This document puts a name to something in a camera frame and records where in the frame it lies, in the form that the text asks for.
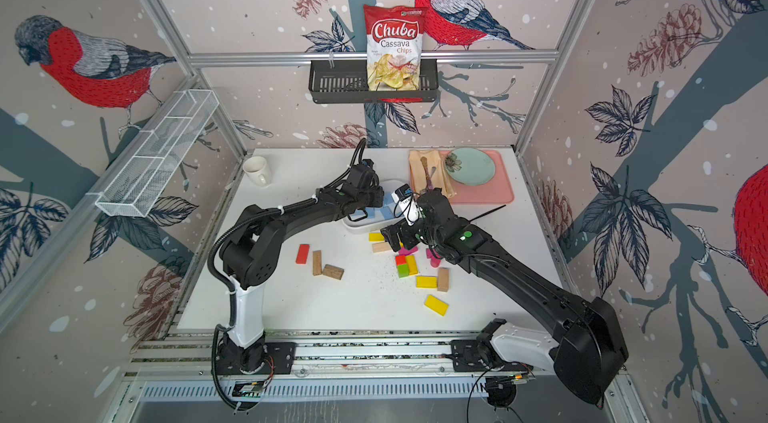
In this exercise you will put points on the green block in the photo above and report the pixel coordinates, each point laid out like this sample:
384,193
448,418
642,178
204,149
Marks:
403,270

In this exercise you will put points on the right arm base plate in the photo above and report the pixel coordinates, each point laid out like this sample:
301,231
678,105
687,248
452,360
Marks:
470,355

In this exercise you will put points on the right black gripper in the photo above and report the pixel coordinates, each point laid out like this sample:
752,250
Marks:
402,230

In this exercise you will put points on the long wooden block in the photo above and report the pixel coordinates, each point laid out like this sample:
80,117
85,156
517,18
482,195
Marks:
317,263

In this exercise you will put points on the black wall basket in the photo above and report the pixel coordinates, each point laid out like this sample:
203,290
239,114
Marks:
345,81

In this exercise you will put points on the yellow block middle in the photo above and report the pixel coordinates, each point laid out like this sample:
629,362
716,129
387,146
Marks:
426,282

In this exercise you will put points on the magenta cylinder block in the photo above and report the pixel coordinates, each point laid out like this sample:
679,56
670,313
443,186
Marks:
434,259

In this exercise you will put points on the beige cloth napkin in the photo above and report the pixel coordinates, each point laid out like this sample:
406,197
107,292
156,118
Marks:
440,178

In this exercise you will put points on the yellow block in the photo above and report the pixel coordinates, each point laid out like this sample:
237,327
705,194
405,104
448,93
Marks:
426,282
436,305

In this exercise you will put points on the black ladle spoon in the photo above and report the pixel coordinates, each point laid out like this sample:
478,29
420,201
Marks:
488,212

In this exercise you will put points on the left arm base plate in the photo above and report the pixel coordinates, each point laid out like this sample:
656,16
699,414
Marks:
276,357

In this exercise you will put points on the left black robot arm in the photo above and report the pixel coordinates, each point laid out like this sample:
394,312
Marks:
246,255

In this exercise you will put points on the white ceramic serving dish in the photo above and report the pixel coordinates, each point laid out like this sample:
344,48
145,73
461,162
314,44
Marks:
389,186

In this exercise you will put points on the white ceramic mug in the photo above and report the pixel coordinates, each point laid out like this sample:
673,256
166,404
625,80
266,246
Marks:
257,170

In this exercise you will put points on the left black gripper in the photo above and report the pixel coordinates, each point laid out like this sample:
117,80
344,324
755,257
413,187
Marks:
379,195

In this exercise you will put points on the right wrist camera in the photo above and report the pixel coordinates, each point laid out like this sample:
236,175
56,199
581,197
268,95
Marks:
405,204

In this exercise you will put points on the pale wooden flat block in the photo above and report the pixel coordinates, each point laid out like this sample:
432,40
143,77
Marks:
381,247

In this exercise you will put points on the Chuba cassava chips bag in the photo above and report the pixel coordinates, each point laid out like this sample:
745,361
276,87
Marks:
394,40

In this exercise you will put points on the green ceramic plate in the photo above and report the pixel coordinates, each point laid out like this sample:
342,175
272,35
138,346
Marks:
469,166

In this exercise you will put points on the red block left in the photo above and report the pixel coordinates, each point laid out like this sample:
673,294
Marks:
303,254

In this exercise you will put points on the wooden block right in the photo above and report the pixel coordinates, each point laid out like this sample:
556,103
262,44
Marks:
443,279

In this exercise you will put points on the brown wooden block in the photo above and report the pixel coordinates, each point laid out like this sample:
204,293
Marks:
332,271

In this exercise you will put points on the pink plastic tray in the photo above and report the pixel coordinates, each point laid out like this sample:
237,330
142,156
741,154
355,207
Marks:
496,192

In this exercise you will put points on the yellow block front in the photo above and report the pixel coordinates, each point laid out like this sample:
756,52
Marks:
436,305

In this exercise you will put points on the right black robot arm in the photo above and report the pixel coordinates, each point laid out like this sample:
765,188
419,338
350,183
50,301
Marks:
589,347

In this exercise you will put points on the metal spoon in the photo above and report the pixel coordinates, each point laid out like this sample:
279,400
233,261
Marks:
429,171

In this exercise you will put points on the white wire wall basket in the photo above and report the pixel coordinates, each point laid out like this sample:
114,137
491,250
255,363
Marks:
139,183

